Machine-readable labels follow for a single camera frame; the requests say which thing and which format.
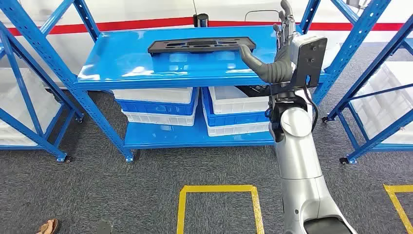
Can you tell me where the black plastic part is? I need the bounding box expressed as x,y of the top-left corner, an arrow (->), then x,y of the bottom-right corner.
238,84 -> 272,98

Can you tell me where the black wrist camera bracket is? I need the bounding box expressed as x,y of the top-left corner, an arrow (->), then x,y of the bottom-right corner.
292,36 -> 328,88

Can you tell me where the red barrier belt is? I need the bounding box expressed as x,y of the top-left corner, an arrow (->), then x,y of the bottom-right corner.
209,20 -> 406,32
6,17 -> 195,36

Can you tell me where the blue steel shelf rack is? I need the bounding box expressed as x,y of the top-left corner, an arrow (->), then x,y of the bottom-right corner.
0,20 -> 85,163
321,14 -> 413,165
0,0 -> 399,163

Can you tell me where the tan sandal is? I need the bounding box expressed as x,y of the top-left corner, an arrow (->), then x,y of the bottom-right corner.
35,219 -> 59,234

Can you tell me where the black plastic bracket panel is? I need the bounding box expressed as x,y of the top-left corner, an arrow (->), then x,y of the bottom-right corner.
148,36 -> 257,55

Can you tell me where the translucent white crate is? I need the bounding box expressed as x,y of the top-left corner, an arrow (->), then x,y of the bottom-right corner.
0,66 -> 62,130
380,127 -> 413,145
350,61 -> 413,130
0,127 -> 38,147

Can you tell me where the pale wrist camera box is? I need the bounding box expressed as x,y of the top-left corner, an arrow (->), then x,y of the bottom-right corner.
290,35 -> 326,62

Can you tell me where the person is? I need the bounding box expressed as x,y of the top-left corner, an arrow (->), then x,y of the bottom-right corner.
35,219 -> 59,234

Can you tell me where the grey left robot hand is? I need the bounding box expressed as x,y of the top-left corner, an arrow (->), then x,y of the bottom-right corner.
95,220 -> 113,234

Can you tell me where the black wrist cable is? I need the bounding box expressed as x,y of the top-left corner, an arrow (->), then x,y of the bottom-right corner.
302,85 -> 319,133

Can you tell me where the yellow floor tape square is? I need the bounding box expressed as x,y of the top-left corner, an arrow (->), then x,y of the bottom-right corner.
176,184 -> 265,234
384,184 -> 413,233

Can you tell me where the blue plastic bin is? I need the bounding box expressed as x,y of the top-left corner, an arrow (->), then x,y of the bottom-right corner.
114,88 -> 200,116
201,87 -> 271,127

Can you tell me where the black stanchion post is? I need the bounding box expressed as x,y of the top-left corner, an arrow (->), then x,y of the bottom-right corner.
193,13 -> 211,28

